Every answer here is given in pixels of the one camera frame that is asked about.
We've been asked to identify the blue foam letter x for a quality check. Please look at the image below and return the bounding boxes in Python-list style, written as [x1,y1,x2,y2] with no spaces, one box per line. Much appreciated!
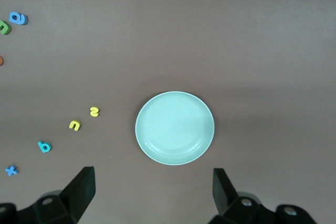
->
[5,165,19,176]

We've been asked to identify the teal foam letter b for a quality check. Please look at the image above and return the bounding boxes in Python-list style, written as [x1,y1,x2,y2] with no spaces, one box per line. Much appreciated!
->
[37,141,53,154]

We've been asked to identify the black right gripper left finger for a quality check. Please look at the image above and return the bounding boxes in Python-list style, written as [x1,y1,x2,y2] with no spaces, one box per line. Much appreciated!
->
[0,166,96,224]

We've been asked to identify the light green plastic plate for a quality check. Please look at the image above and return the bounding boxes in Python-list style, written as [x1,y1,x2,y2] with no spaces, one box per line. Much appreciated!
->
[134,91,215,166]

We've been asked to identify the green foam letter n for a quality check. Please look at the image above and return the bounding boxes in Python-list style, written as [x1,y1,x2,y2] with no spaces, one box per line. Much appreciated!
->
[0,20,12,36]

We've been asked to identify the blue foam letter a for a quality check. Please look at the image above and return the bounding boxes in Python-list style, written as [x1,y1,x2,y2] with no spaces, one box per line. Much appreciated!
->
[8,11,28,26]

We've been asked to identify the yellow foam letter n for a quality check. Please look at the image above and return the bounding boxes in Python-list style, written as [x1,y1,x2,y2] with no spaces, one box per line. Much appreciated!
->
[68,120,81,132]

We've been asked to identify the brown table cover sheet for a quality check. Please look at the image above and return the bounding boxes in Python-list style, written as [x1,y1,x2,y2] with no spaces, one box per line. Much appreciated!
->
[0,0,336,224]

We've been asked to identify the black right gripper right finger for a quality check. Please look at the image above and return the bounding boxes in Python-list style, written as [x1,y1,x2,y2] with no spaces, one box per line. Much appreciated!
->
[208,167,318,224]

